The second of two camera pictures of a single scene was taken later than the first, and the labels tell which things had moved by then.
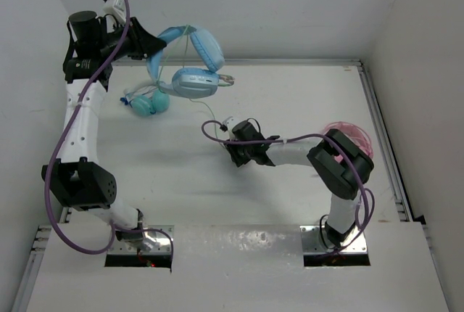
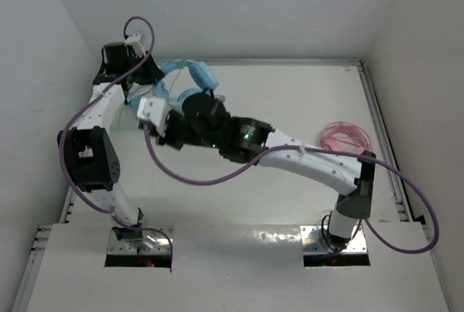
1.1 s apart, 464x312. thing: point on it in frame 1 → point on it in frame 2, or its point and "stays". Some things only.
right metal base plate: [311, 243] stays
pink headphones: [355, 133] stays
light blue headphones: [201, 83] → [202, 72]
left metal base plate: [119, 247] stays
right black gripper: [241, 160] → [166, 140]
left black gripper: [142, 44] → [153, 72]
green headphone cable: [230, 82] → [183, 66]
